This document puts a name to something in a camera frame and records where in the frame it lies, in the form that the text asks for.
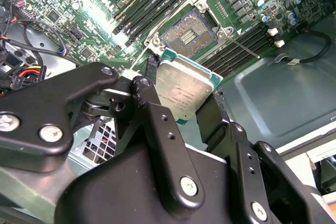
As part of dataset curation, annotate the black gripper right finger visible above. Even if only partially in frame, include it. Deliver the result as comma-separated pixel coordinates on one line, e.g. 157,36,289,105
195,89,335,224

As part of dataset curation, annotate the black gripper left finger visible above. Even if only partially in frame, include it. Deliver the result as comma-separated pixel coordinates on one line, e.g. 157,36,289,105
0,56,206,217

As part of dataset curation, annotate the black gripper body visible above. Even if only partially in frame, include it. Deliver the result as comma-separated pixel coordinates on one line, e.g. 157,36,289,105
55,142,245,224

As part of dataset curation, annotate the silver-topped CPU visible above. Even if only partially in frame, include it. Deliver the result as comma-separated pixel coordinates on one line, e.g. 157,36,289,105
154,50,224,125

